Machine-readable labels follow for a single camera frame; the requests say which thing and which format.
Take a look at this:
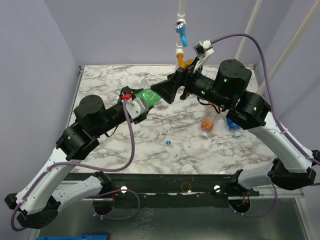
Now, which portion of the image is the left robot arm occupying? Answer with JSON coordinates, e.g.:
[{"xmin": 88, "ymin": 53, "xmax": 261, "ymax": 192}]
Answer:
[{"xmin": 5, "ymin": 87, "xmax": 160, "ymax": 232}]

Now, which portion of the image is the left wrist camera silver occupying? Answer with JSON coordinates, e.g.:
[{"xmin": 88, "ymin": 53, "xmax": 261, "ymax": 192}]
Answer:
[{"xmin": 125, "ymin": 97, "xmax": 147, "ymax": 120}]

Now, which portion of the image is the aluminium extrusion rail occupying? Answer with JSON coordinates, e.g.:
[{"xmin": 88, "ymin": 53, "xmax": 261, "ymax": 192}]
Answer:
[{"xmin": 253, "ymin": 185, "xmax": 305, "ymax": 199}]

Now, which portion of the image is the green plastic bottle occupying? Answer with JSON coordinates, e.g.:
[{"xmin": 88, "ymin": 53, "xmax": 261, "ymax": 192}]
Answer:
[{"xmin": 135, "ymin": 88, "xmax": 162, "ymax": 107}]

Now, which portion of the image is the clear plastic bottle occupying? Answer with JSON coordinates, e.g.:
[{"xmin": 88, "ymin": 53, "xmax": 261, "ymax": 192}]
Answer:
[{"xmin": 141, "ymin": 78, "xmax": 151, "ymax": 90}]

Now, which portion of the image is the white diagonal pole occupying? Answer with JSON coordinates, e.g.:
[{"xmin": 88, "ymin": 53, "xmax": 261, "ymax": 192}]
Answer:
[{"xmin": 267, "ymin": 0, "xmax": 320, "ymax": 80}]

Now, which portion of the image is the white blue bottle cap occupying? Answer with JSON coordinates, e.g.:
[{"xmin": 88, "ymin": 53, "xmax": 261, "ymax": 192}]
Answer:
[{"xmin": 165, "ymin": 140, "xmax": 172, "ymax": 146}]

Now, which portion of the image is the orange plastic bottle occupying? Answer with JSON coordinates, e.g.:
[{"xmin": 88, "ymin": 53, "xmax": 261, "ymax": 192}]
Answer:
[{"xmin": 200, "ymin": 105, "xmax": 217, "ymax": 139}]

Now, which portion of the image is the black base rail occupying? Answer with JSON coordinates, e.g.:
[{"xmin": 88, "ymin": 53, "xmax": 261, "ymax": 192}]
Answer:
[{"xmin": 65, "ymin": 172, "xmax": 261, "ymax": 209}]

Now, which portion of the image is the white rear pole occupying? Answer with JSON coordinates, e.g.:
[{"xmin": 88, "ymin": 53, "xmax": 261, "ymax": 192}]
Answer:
[{"xmin": 235, "ymin": 0, "xmax": 263, "ymax": 60}]

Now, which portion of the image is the blue faucet tap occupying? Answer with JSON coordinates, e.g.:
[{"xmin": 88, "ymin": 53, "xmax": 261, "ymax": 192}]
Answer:
[{"xmin": 174, "ymin": 20, "xmax": 188, "ymax": 47}]

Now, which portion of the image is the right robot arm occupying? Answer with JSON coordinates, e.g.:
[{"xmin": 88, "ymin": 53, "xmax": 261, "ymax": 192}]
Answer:
[{"xmin": 151, "ymin": 59, "xmax": 319, "ymax": 196}]

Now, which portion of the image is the white pipe stand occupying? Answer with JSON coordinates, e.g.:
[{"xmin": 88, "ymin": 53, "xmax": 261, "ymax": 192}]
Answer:
[{"xmin": 174, "ymin": 0, "xmax": 186, "ymax": 55}]

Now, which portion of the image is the yellow faucet tap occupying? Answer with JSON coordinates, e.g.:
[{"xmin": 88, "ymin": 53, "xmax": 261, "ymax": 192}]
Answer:
[{"xmin": 176, "ymin": 53, "xmax": 193, "ymax": 68}]

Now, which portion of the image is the blue tray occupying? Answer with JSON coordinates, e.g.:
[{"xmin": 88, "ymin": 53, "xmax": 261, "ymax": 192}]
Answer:
[{"xmin": 36, "ymin": 234, "xmax": 109, "ymax": 240}]

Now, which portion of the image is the blue label plastic bottle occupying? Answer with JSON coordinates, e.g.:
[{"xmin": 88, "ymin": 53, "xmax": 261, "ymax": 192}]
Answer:
[{"xmin": 226, "ymin": 118, "xmax": 243, "ymax": 138}]

